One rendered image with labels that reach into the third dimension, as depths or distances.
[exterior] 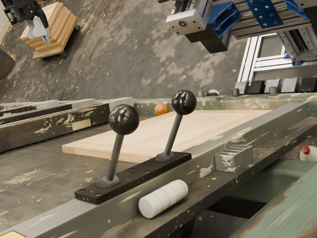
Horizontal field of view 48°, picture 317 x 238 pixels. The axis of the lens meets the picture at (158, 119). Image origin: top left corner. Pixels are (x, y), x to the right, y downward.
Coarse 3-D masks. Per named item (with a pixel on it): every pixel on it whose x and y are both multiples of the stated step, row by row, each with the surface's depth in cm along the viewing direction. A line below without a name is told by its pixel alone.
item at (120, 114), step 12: (120, 108) 42; (132, 108) 42; (108, 120) 43; (120, 120) 41; (132, 120) 42; (120, 132) 42; (132, 132) 43; (120, 144) 44; (108, 168) 46; (108, 180) 47
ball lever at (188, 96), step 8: (176, 96) 51; (184, 96) 50; (192, 96) 51; (176, 104) 50; (184, 104) 50; (192, 104) 50; (176, 112) 52; (184, 112) 51; (176, 120) 53; (176, 128) 54; (168, 144) 55; (168, 152) 56; (160, 160) 56
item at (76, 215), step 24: (264, 120) 80; (288, 120) 87; (216, 144) 65; (240, 144) 70; (192, 168) 58; (144, 192) 50; (48, 216) 42; (72, 216) 41; (96, 216) 44; (120, 216) 47
